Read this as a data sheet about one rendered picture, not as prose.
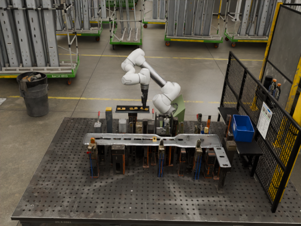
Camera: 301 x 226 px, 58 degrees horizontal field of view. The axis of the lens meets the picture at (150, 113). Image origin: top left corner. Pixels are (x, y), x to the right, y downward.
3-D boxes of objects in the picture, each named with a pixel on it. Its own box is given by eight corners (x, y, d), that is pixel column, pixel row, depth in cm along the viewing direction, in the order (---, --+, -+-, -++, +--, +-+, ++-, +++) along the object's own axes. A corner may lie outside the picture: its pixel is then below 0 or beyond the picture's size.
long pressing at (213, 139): (81, 146, 264) (81, 145, 263) (85, 133, 283) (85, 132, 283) (223, 148, 268) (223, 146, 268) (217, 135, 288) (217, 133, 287)
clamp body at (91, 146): (88, 179, 266) (85, 149, 248) (91, 169, 279) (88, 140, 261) (99, 179, 267) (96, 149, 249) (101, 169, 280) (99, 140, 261)
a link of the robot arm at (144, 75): (147, 80, 288) (135, 82, 283) (147, 66, 280) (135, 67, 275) (151, 84, 280) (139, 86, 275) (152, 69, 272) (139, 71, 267)
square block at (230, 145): (222, 174, 279) (228, 145, 261) (220, 168, 285) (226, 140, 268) (230, 174, 279) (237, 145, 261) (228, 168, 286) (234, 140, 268)
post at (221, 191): (217, 193, 255) (222, 169, 241) (215, 184, 265) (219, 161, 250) (224, 193, 255) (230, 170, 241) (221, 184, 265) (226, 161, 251)
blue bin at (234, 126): (234, 141, 272) (237, 130, 266) (230, 124, 299) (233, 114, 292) (251, 142, 271) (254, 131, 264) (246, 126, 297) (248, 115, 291)
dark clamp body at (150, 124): (145, 154, 302) (146, 125, 283) (145, 147, 314) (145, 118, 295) (155, 154, 303) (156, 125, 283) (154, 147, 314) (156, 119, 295)
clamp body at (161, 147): (155, 178, 271) (156, 149, 253) (155, 169, 281) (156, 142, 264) (165, 178, 271) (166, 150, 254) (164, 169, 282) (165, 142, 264)
